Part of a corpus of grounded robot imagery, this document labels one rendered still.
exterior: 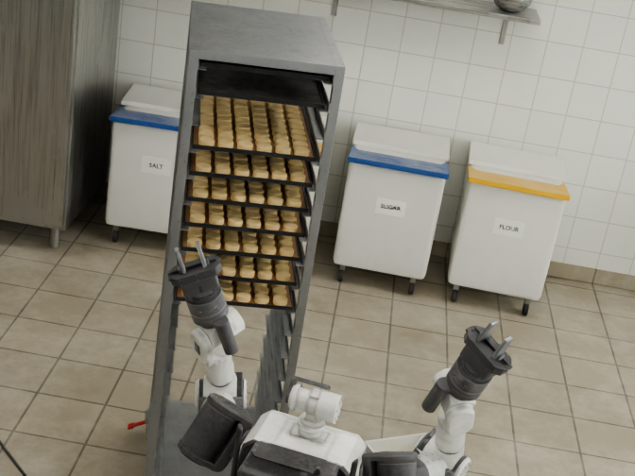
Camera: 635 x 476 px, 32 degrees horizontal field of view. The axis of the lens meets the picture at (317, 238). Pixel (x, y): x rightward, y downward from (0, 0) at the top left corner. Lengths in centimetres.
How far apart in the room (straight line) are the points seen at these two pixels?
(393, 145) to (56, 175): 182
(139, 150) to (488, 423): 234
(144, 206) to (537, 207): 212
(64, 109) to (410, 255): 198
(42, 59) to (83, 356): 153
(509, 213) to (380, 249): 72
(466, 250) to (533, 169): 59
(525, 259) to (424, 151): 80
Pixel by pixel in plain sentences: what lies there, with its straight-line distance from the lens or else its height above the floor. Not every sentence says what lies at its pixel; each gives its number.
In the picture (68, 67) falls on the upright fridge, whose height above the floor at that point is 106.
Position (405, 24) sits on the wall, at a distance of 632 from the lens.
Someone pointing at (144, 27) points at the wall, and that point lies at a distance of 653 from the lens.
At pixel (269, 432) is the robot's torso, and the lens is 253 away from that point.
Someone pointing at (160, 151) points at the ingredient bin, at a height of 61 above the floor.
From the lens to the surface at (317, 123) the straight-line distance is 366.
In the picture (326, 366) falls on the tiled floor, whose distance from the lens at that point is 536.
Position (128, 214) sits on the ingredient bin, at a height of 21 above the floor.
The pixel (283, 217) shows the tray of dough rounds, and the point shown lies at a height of 124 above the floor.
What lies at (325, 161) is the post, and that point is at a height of 151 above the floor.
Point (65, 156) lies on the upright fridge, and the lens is 588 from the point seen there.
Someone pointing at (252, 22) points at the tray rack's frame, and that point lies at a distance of 384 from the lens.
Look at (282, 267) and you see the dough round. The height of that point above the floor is 106.
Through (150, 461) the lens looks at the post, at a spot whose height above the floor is 30.
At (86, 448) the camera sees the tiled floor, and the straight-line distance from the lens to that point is 464.
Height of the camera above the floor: 271
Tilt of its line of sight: 24 degrees down
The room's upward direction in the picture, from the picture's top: 9 degrees clockwise
